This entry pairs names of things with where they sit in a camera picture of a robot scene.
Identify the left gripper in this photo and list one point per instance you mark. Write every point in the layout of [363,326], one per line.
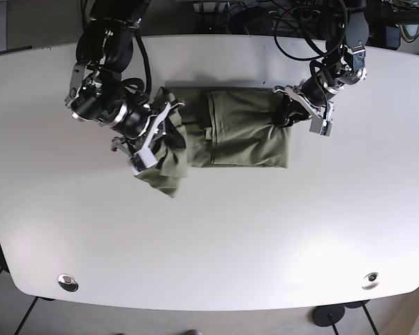
[312,98]

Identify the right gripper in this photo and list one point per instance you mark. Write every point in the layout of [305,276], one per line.
[100,95]

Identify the dark olive green cloth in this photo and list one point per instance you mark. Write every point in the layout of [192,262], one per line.
[223,128]

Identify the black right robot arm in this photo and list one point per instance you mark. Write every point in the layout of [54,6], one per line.
[105,49]

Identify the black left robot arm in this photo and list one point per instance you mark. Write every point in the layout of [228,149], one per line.
[344,28]

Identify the black power adapter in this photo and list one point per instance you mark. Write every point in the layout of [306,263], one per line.
[251,21]

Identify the black electronics box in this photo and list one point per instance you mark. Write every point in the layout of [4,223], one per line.
[392,38]

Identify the left chrome table grommet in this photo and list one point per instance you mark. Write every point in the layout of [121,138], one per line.
[67,282]

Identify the chrome table grommet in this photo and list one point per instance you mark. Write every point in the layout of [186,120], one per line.
[67,282]
[370,281]

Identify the right chrome table grommet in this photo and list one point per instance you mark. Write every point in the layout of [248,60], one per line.
[370,281]

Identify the grey sneaker shoe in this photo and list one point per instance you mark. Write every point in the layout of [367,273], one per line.
[193,332]

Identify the black round stand base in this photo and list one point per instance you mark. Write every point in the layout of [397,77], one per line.
[327,315]

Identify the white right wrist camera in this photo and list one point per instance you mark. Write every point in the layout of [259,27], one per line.
[141,161]

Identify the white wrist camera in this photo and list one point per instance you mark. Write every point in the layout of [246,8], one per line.
[141,161]
[321,126]

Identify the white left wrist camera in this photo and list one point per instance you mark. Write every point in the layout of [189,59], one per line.
[321,126]

